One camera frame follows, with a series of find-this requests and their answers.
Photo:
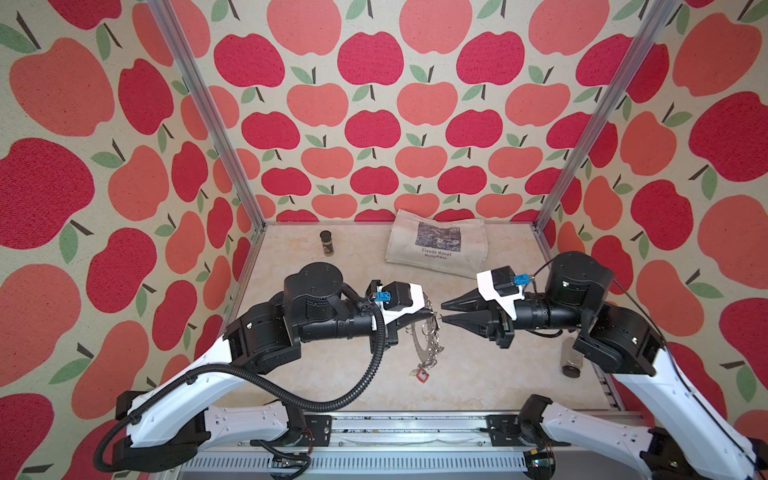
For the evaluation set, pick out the small dark spice jar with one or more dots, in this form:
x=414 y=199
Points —
x=327 y=242

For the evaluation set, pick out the left rear aluminium frame post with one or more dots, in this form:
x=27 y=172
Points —
x=170 y=27

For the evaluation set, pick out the red white key tag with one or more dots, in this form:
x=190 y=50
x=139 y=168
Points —
x=423 y=375

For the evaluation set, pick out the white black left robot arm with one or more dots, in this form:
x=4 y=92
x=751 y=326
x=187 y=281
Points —
x=225 y=392

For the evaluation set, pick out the aluminium frame post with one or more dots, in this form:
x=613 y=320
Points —
x=659 y=14
x=170 y=27

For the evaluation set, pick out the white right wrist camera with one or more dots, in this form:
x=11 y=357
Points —
x=503 y=286

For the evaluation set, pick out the metal disc with key rings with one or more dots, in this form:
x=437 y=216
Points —
x=425 y=336

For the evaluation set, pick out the grey cylinder near right wall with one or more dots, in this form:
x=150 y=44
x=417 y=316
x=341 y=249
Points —
x=571 y=360

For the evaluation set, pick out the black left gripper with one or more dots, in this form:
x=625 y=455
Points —
x=390 y=332

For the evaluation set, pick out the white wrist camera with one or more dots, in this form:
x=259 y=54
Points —
x=396 y=299
x=503 y=286

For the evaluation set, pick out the cream Monet canvas bag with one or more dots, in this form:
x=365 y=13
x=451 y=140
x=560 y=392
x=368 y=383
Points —
x=457 y=247

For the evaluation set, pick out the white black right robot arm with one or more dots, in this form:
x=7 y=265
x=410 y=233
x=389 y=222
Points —
x=692 y=440

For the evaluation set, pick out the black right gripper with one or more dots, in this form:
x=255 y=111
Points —
x=493 y=323

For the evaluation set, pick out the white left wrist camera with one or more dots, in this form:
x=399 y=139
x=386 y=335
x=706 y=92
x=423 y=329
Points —
x=396 y=299

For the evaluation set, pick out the right rear aluminium frame post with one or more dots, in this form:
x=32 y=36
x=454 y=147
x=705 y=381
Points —
x=659 y=14

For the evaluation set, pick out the front aluminium rail base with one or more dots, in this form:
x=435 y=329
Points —
x=398 y=445

